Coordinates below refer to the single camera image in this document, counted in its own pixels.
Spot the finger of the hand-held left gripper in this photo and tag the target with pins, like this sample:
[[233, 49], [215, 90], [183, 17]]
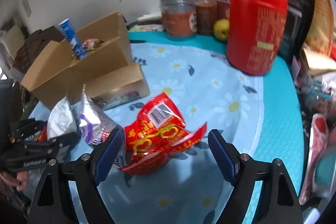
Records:
[[29, 127], [65, 138]]

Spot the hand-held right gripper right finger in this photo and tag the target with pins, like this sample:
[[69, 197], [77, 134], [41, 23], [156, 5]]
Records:
[[221, 158]]

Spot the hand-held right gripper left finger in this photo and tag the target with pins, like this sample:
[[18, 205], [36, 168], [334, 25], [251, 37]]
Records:
[[109, 158]]

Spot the white printed snack packet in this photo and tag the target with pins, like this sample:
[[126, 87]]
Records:
[[61, 116]]

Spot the silver foil snack packet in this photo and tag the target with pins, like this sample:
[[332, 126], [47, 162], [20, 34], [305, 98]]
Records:
[[97, 119]]

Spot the red gold-print snack packet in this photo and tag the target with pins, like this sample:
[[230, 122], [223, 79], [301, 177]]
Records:
[[155, 140]]

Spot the cardboard box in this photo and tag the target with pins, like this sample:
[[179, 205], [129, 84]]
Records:
[[105, 56]]

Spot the dark red peanut packet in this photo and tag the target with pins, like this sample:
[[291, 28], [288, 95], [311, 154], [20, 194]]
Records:
[[92, 45]]

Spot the blue tablet tube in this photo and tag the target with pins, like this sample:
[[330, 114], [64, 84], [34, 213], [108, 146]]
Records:
[[71, 35]]

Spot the person's left hand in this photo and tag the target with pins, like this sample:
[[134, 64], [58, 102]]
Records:
[[19, 180]]

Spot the blue daisy tablecloth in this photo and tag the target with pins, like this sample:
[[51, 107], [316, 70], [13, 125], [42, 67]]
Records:
[[210, 98]]

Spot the teal bubble table mat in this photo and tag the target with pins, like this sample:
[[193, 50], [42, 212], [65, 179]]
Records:
[[278, 121]]

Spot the red canister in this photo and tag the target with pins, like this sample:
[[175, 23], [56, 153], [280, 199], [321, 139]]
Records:
[[254, 29]]

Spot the clear jar orange contents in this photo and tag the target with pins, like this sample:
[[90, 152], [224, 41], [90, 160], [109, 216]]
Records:
[[178, 22]]

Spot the clear jar red-brown contents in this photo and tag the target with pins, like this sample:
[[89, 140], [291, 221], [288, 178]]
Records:
[[206, 14]]

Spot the yellow-brown paper bag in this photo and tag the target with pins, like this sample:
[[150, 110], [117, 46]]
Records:
[[321, 16]]

